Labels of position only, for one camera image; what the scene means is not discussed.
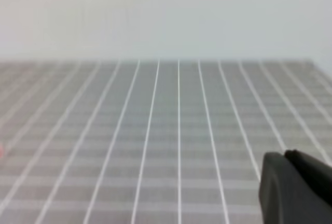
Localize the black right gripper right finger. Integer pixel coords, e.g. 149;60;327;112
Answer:
284;150;331;206

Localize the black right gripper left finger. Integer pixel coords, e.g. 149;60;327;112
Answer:
259;152;331;223

